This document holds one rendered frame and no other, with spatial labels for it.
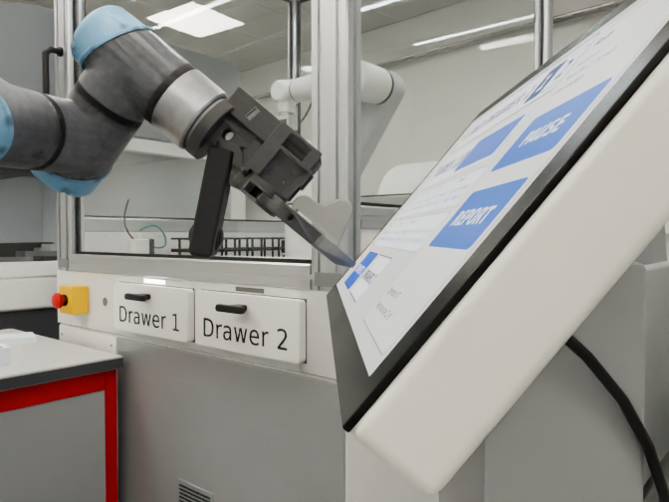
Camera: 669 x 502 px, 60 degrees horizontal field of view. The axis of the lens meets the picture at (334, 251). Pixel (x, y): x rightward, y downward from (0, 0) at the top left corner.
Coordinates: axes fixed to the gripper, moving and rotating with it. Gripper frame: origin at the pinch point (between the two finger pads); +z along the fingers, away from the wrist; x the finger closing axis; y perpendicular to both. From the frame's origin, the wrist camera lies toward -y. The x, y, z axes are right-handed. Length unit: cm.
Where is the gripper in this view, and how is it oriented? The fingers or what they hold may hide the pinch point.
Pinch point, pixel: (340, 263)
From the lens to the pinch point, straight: 61.6
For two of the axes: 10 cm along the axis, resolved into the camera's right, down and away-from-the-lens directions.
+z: 7.6, 6.4, 0.4
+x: -0.3, -0.3, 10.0
